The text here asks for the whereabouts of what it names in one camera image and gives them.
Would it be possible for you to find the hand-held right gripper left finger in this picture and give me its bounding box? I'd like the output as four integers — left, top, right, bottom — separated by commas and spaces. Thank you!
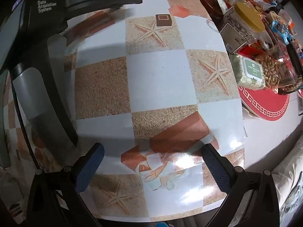
26, 143, 105, 227

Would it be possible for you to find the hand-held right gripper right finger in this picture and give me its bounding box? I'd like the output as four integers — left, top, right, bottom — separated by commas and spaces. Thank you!
201, 143, 281, 227

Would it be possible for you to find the patterned cushion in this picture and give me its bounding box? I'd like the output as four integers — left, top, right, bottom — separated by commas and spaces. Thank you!
272, 147, 303, 227

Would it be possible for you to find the red round tray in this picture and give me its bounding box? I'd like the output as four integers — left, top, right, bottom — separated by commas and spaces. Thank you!
238, 85, 291, 122

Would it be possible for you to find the printed checkered tablecloth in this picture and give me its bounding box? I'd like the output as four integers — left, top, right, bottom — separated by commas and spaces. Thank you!
5, 0, 247, 220

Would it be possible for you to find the white box with green lid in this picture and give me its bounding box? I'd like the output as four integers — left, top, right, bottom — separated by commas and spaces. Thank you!
236, 55, 267, 91

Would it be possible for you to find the dark red bowl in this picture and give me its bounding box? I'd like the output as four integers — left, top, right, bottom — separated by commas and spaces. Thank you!
198, 0, 224, 19

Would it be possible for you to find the clear plastic container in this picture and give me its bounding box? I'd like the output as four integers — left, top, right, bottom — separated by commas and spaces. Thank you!
276, 43, 303, 95

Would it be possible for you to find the clear jar with yellow lid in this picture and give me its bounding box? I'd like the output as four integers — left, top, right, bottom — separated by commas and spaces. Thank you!
220, 1, 266, 54

